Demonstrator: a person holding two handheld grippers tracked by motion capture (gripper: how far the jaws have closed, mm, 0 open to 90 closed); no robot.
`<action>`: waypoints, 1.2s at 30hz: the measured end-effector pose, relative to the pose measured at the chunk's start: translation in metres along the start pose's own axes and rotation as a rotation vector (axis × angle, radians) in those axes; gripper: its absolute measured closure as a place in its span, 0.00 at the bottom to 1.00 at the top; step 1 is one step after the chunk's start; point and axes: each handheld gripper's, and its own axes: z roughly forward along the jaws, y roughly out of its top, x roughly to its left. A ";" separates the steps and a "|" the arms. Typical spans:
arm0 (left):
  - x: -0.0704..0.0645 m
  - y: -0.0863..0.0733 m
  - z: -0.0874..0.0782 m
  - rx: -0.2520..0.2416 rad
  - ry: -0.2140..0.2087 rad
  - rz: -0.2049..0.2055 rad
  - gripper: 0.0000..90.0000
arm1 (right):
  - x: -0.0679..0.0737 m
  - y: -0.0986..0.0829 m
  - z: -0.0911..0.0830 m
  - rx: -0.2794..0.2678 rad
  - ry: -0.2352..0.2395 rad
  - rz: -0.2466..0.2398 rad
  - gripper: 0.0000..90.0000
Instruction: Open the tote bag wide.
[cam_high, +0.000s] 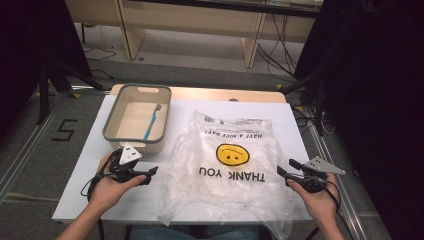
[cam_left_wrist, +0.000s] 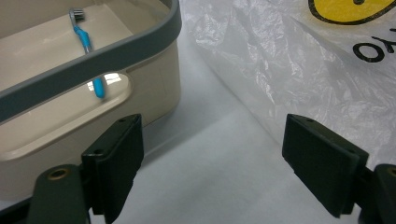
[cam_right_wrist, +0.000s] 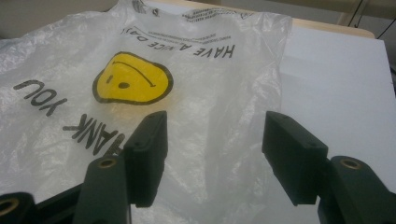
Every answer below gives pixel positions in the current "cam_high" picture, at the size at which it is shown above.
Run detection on beige wooden desk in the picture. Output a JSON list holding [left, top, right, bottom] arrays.
[[64, 0, 324, 70]]

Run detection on person's left hand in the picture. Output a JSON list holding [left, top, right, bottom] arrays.
[[88, 153, 148, 214]]

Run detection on beige basket with grey rim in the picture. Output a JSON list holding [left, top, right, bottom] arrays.
[[102, 83, 173, 155]]

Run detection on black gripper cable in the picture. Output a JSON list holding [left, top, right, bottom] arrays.
[[80, 149, 122, 240], [304, 178, 356, 240]]

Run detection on clear plastic bag yellow face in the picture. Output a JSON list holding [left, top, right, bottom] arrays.
[[157, 109, 296, 240]]

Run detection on white table board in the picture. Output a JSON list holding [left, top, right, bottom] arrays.
[[51, 94, 314, 225]]

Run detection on thin black floor cable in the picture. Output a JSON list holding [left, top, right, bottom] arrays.
[[83, 45, 118, 62]]

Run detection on person's right hand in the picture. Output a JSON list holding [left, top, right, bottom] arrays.
[[286, 173, 342, 232]]

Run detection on blue toothbrush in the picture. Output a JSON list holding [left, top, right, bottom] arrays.
[[143, 103, 163, 142]]

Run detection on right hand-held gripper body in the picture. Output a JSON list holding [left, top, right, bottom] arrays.
[[285, 156, 347, 194]]

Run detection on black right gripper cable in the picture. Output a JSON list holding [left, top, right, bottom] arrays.
[[304, 178, 356, 240]]

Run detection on person's blue jeans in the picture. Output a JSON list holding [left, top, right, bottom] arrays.
[[128, 224, 268, 240]]

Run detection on bundle of black desk cables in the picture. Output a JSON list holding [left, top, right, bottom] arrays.
[[255, 13, 299, 81]]

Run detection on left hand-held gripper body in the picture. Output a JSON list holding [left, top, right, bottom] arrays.
[[109, 143, 150, 184]]

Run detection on metal floor rail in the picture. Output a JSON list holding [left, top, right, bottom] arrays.
[[301, 106, 375, 240], [0, 89, 73, 205]]

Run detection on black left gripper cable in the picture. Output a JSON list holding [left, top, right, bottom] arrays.
[[80, 149, 122, 240]]

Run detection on black metal stand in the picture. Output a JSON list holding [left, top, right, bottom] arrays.
[[35, 59, 105, 126], [280, 70, 329, 137]]

